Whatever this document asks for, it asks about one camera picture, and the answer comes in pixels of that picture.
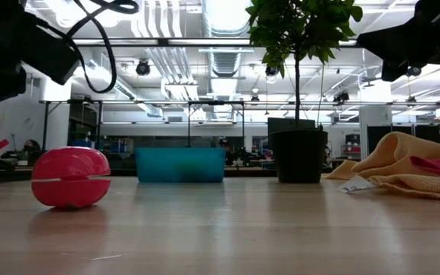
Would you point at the yellow cloth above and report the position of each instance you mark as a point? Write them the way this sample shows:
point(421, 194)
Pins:
point(399, 160)

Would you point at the black ceiling spotlight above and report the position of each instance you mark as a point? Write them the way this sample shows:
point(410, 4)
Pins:
point(143, 68)
point(271, 70)
point(341, 96)

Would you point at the red round toy fruit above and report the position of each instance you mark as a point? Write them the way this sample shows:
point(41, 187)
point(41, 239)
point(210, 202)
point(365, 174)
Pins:
point(71, 177)

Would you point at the person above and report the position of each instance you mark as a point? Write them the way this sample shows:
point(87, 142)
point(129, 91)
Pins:
point(31, 147)

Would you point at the black plant pot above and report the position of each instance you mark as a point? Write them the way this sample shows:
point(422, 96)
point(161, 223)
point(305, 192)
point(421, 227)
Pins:
point(298, 153)

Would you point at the dark monitor screen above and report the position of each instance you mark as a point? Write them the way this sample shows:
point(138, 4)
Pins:
point(288, 124)

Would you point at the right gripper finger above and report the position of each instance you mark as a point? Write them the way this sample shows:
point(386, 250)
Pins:
point(392, 40)
point(392, 70)

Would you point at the teal plastic container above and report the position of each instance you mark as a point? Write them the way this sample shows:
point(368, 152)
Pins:
point(180, 164)

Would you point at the white paper tag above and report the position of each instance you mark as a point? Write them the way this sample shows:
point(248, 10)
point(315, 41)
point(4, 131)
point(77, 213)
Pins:
point(355, 185)

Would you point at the green leafy tree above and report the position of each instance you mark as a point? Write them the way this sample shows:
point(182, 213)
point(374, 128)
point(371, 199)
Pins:
point(300, 30)

